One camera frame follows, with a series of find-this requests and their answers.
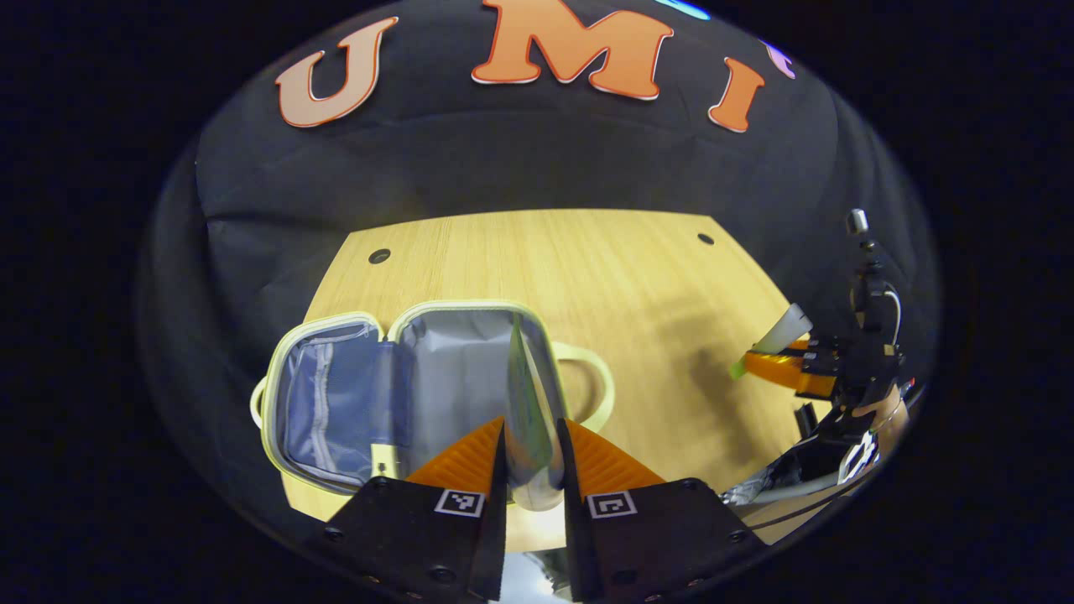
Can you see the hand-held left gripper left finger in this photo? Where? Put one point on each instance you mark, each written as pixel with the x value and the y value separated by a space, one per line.
pixel 495 512

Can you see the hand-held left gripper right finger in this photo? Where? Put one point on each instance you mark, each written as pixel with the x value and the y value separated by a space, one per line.
pixel 572 512

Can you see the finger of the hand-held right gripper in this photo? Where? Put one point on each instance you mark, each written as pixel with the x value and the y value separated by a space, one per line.
pixel 780 369

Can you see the white green cream tube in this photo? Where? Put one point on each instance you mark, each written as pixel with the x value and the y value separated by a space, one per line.
pixel 784 331

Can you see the green white cream sachet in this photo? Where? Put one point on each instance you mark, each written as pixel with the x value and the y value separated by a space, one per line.
pixel 533 436

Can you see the pale yellow small suitcase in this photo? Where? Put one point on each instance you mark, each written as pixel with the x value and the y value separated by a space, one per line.
pixel 453 369

